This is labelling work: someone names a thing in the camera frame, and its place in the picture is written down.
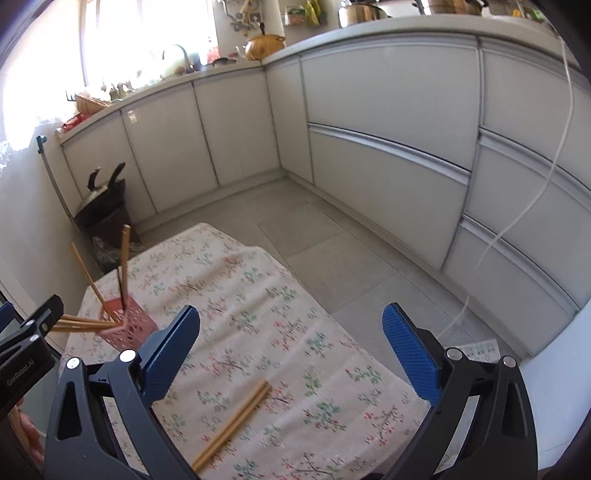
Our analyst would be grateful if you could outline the pink plastic basket holder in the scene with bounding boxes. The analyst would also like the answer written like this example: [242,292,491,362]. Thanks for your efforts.
[98,295,159,349]

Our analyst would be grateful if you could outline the metal pole with dark handle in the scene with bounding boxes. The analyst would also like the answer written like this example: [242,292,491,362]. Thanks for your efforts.
[36,134,79,222]

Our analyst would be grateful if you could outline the kitchen faucet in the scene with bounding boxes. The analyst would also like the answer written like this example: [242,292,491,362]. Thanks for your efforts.
[161,44,197,75]

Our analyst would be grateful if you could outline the single wooden chopstick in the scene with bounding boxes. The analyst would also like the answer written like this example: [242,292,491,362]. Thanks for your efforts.
[71,243,110,315]
[48,323,118,333]
[191,379,269,468]
[121,225,132,303]
[58,315,118,325]

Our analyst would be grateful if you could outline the white kitchen cabinets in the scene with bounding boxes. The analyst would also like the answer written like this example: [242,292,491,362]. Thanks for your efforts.
[58,18,591,361]

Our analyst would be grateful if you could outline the person's left hand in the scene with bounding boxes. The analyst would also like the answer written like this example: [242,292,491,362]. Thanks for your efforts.
[10,406,45,464]

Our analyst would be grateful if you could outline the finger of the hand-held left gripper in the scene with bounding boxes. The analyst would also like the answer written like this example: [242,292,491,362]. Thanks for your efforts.
[13,295,64,335]
[0,333,49,365]

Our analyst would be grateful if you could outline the steel pot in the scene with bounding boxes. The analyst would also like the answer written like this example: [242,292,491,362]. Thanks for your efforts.
[338,0,393,29]
[413,0,490,18]

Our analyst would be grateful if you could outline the white power cable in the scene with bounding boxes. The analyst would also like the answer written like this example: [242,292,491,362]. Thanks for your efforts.
[438,34,575,342]

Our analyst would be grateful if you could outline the floral tablecloth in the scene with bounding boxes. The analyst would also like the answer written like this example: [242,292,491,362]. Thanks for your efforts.
[65,222,428,480]

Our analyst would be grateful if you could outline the white power strip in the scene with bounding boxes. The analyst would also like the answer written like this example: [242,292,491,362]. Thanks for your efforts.
[457,339,502,365]

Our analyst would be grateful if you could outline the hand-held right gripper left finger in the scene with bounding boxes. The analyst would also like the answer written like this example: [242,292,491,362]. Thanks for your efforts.
[45,305,201,480]

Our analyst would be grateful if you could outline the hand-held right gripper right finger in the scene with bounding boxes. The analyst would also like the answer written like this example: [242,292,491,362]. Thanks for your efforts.
[382,302,539,480]

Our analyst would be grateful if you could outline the dark brown bin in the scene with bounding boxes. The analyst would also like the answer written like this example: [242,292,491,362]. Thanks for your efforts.
[76,198,140,261]

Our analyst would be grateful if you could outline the bundle of wooden chopsticks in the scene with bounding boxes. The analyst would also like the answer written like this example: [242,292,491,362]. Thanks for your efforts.
[194,384,272,472]

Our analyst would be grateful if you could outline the wicker basket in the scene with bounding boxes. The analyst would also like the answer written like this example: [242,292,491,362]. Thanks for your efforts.
[74,92,114,114]

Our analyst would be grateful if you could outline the green packets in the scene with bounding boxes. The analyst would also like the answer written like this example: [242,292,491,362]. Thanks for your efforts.
[284,0,326,26]

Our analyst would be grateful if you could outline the brass pot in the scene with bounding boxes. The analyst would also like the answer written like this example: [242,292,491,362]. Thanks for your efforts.
[244,32,287,62]

